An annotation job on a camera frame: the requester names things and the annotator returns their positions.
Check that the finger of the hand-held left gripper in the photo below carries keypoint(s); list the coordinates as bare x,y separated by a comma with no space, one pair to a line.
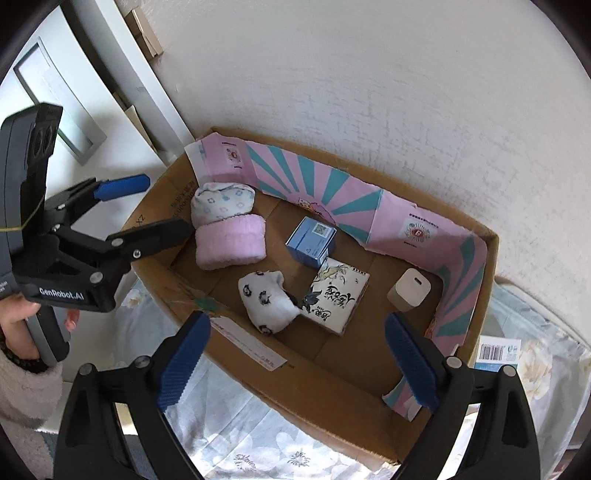
152,235
122,187

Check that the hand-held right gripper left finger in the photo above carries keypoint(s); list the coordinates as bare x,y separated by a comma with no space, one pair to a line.
182,364

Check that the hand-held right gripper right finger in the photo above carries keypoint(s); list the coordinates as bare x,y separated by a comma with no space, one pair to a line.
413,364

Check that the brown cardboard box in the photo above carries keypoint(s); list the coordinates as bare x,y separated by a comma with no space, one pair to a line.
351,355

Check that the white charger plug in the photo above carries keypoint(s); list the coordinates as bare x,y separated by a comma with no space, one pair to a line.
408,290

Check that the white socks with pastel flowers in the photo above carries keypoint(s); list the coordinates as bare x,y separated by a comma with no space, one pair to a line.
221,203

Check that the pink fuzzy socks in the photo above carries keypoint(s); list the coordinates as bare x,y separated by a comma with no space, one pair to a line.
231,242

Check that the ink print tissue pack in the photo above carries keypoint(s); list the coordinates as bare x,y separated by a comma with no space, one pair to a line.
337,295

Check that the white socks with black flowers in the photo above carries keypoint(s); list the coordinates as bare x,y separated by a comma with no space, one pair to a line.
268,300

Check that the small blue box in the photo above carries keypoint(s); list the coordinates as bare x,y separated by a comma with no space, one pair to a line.
309,244

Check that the person's left forearm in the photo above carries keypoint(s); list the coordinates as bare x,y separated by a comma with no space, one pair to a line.
27,392

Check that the person's left hand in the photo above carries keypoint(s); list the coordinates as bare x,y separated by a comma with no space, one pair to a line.
16,323

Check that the white and blue carton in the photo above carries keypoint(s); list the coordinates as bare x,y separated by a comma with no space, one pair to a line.
498,353

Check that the white cabinet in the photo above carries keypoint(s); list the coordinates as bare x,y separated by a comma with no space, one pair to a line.
115,92

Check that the light blue floral cloth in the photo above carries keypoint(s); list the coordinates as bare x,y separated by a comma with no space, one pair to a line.
258,438

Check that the pink teal printed cardboard liner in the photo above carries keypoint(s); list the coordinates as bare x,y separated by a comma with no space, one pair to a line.
383,217

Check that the brown cardboard piece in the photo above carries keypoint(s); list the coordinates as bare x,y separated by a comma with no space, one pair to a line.
145,32

